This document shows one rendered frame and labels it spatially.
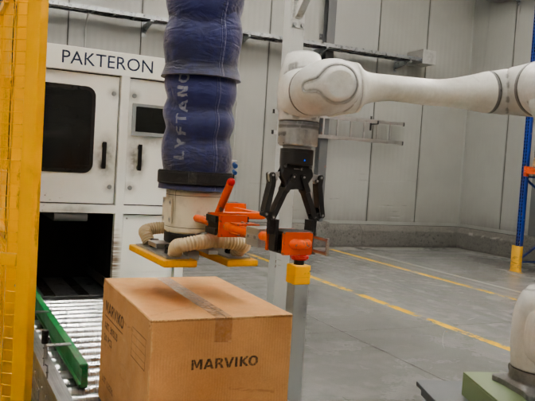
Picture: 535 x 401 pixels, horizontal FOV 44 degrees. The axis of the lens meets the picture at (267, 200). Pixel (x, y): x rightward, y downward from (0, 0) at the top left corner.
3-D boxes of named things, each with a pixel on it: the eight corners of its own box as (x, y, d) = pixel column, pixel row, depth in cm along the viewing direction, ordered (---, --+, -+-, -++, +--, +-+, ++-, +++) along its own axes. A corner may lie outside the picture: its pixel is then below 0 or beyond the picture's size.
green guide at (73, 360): (9, 295, 365) (9, 279, 364) (29, 294, 369) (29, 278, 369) (56, 391, 222) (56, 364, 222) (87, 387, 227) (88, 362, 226)
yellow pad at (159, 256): (128, 250, 209) (129, 234, 209) (158, 250, 214) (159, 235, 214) (162, 267, 179) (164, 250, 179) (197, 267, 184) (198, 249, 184)
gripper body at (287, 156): (305, 149, 153) (302, 188, 153) (272, 146, 149) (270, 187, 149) (322, 149, 146) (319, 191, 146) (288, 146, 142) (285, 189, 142)
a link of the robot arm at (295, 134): (271, 121, 149) (269, 147, 149) (290, 119, 141) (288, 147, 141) (306, 124, 153) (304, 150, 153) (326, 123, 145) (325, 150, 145)
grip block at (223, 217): (203, 233, 180) (205, 212, 180) (236, 233, 185) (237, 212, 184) (215, 237, 173) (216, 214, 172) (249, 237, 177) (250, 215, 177)
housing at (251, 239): (244, 243, 161) (244, 225, 161) (268, 243, 164) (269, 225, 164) (256, 247, 155) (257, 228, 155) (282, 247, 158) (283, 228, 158)
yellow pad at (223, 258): (185, 250, 218) (185, 235, 218) (212, 250, 223) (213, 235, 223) (227, 266, 188) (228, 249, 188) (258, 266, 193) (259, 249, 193)
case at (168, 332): (98, 395, 222) (103, 278, 220) (209, 385, 239) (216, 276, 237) (143, 476, 168) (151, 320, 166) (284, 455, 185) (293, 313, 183)
